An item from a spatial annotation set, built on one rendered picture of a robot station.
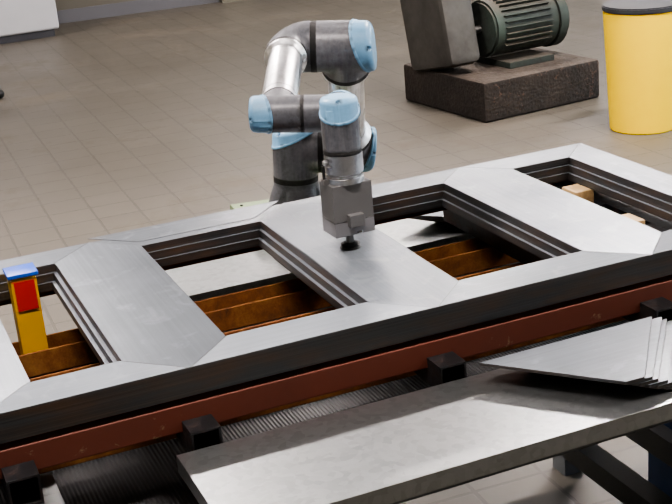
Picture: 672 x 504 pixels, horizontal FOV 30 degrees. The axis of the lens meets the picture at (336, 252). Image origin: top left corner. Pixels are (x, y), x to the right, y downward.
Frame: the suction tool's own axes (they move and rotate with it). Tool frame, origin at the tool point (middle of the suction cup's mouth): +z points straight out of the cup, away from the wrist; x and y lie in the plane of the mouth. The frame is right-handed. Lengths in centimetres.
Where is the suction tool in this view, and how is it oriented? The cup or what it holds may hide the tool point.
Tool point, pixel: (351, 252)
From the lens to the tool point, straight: 249.0
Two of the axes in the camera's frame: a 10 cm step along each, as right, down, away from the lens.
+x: -4.1, -2.8, 8.7
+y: 9.1, -2.1, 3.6
